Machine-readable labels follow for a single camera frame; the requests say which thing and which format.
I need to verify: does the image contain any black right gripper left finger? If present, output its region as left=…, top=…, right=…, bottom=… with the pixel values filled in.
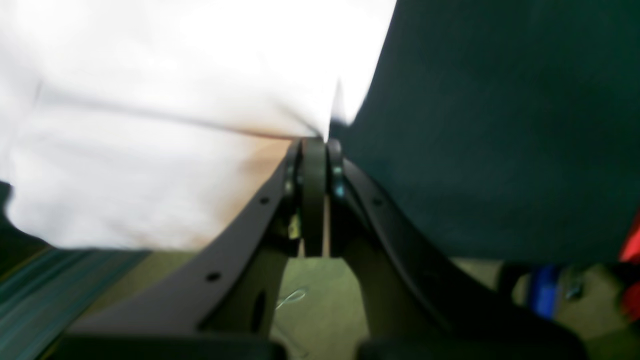
left=55, top=137, right=327, bottom=360

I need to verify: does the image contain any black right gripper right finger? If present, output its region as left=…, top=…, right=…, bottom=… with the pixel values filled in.
left=327, top=139, right=588, bottom=360

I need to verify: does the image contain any pink T-shirt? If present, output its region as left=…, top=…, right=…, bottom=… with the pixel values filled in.
left=1, top=0, right=396, bottom=249

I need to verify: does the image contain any black table cloth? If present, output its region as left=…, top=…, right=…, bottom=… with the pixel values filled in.
left=331, top=0, right=640, bottom=263

